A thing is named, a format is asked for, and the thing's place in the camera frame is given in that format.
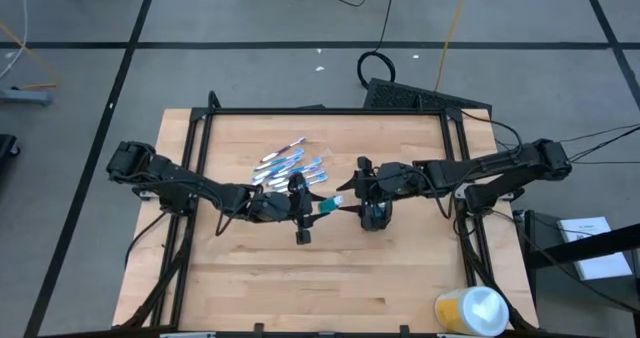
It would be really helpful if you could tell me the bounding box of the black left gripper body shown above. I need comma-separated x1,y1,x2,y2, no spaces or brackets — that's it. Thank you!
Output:
249,171,314,246

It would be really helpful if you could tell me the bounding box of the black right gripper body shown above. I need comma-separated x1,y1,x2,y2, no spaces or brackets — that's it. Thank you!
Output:
355,155,404,230

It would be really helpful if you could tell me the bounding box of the purple white toothbrush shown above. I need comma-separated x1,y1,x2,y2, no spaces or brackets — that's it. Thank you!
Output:
259,136,308,164

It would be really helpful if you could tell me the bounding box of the black perforated metal panel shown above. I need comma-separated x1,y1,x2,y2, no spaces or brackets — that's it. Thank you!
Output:
363,77,494,112

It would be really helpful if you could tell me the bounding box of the yellow tub white lid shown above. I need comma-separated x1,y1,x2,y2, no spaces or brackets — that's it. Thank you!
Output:
433,285,511,338

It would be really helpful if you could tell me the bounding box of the black side cart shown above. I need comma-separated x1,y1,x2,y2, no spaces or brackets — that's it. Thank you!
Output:
514,208,640,338

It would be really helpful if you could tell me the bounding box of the white booklet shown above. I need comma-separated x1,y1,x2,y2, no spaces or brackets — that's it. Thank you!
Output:
557,216,634,282

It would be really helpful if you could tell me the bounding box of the grey metal floor foot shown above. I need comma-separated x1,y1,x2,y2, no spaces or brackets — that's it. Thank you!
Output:
0,88,54,107

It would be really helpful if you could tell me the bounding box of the black caster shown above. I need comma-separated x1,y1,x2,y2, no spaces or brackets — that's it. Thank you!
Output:
0,133,21,160

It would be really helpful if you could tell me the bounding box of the black wire caddy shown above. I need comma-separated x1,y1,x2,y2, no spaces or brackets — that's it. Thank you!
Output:
359,197,395,232

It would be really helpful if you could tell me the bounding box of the black aluminium table frame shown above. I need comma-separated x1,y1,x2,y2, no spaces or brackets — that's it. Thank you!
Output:
112,90,541,338

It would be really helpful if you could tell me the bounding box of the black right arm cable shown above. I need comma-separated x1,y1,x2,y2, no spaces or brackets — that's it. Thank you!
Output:
457,108,525,154

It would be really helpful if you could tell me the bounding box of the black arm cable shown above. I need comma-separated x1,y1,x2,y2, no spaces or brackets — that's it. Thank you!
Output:
457,108,525,154
123,210,169,270

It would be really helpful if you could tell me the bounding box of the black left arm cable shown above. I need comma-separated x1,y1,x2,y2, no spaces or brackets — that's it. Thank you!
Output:
123,210,169,270

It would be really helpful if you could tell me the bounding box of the yellow hanging cable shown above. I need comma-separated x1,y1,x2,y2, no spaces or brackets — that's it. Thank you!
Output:
433,0,475,92

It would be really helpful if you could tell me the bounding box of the black power cable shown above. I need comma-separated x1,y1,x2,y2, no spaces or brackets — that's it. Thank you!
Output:
489,208,640,313
569,158,640,166
558,122,640,144

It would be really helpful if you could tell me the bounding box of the orange floor cable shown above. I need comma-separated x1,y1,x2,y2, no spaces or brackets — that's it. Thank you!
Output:
0,21,60,92

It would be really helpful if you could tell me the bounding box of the white floor cable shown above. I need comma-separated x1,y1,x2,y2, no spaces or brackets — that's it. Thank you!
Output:
0,0,29,79

